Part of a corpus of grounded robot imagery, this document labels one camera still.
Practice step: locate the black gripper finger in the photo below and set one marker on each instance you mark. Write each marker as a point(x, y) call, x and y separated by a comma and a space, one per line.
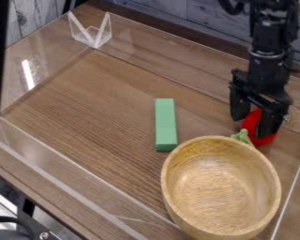
point(239, 105)
point(271, 120)

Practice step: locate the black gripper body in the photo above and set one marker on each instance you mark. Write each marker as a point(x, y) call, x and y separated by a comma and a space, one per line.
point(263, 81)

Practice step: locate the red plush strawberry toy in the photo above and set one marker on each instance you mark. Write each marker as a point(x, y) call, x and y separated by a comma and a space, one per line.
point(246, 135)

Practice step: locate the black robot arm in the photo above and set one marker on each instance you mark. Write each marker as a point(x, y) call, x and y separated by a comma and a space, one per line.
point(274, 26)

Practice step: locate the green rectangular block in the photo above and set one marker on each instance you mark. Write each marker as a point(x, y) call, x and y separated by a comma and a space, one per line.
point(166, 129)

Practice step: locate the wooden oval bowl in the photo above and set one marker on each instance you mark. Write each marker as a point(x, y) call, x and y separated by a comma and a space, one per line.
point(222, 189)

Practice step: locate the black equipment under table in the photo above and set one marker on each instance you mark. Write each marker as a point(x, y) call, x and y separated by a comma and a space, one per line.
point(27, 230)

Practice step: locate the clear acrylic corner bracket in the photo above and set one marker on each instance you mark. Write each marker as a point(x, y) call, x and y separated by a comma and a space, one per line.
point(92, 36)

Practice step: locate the clear acrylic tray wall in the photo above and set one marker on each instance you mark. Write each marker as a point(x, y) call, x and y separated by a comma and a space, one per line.
point(94, 208)

